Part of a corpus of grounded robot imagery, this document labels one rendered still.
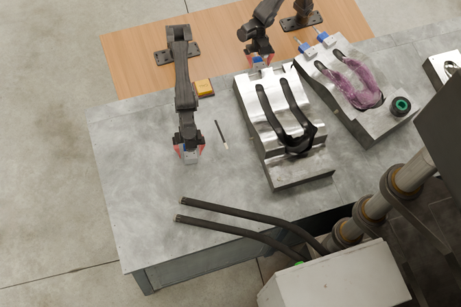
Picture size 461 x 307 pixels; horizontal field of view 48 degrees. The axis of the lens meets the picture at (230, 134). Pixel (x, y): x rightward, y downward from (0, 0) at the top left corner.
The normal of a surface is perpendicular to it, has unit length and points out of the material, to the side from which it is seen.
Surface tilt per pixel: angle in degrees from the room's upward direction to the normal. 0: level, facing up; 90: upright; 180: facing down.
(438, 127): 90
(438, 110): 90
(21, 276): 0
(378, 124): 0
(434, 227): 0
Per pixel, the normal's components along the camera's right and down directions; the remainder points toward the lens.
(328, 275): 0.07, -0.42
